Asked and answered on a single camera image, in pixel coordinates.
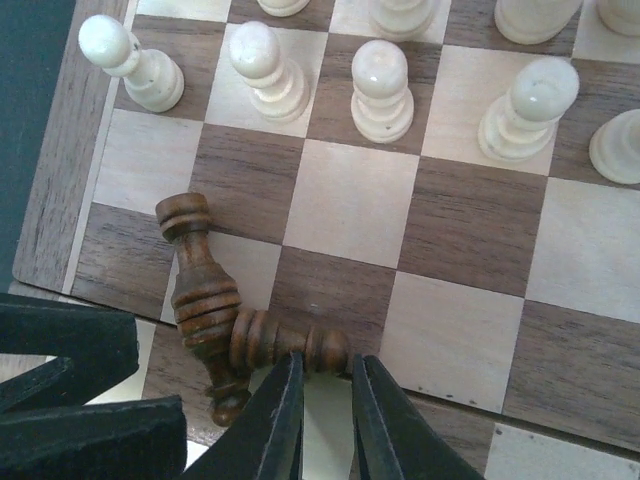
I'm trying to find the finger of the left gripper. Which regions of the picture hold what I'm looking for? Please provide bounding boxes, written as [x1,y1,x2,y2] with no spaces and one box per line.
[1,395,187,479]
[1,293,139,413]

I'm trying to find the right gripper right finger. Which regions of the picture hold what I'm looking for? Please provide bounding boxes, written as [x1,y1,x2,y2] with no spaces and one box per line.
[352,354,482,480]

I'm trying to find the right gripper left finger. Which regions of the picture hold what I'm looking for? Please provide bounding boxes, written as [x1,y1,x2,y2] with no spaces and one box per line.
[182,352,304,480]

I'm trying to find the dark pawn piece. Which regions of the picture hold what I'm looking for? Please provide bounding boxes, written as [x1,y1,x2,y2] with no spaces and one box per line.
[229,308,350,374]

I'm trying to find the wooden chess board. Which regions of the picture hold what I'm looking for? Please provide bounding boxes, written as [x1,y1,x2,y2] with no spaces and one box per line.
[1,1,639,479]

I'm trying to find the row of white chess pieces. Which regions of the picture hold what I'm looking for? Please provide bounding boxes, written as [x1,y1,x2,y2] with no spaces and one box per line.
[94,1,639,211]

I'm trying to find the dark wooden queen piece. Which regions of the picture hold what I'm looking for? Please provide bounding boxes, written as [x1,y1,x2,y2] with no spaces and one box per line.
[156,193,251,427]

